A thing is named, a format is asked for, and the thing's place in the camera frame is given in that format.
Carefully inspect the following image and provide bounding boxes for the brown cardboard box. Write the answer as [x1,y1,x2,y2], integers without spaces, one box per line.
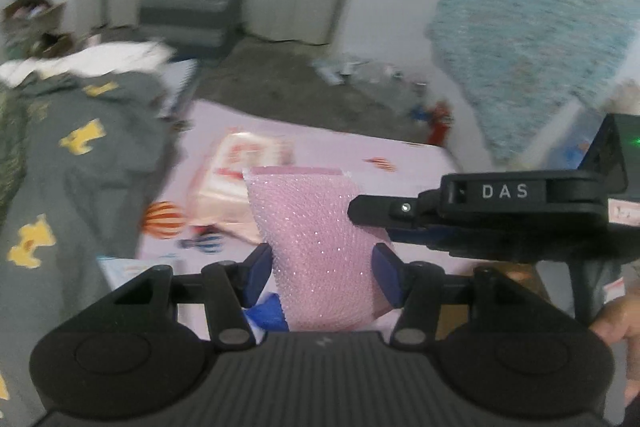
[1,0,76,58]

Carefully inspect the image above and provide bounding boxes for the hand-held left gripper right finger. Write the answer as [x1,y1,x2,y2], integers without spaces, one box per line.
[372,243,534,351]

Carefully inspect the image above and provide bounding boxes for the grey blanket with yellow print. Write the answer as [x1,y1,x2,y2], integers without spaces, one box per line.
[0,70,187,423]

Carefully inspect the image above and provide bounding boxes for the person's right hand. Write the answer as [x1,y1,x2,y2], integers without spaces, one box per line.
[589,293,640,427]

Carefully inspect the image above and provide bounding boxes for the pink bubble wrap bag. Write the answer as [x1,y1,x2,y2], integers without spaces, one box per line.
[243,166,401,333]

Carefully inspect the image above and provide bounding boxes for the teal hanging towel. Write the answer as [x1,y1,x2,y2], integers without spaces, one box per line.
[425,0,640,164]

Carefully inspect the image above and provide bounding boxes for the pink and white package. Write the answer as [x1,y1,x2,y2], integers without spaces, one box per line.
[188,131,296,244]

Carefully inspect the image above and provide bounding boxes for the clear plastic wrappers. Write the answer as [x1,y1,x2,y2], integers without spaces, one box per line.
[312,53,431,88]

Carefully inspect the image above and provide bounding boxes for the grey plastic storage box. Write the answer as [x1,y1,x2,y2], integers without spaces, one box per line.
[136,0,243,56]

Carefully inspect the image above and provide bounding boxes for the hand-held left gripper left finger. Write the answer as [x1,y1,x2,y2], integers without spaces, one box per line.
[114,244,274,353]

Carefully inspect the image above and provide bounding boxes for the flat brown cardboard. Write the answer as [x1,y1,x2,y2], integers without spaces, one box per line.
[433,267,551,341]

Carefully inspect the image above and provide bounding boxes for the blue and white cloth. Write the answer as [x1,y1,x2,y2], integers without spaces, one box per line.
[242,293,289,343]

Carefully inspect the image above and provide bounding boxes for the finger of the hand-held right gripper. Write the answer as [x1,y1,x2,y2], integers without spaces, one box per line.
[347,191,443,228]
[387,225,452,254]

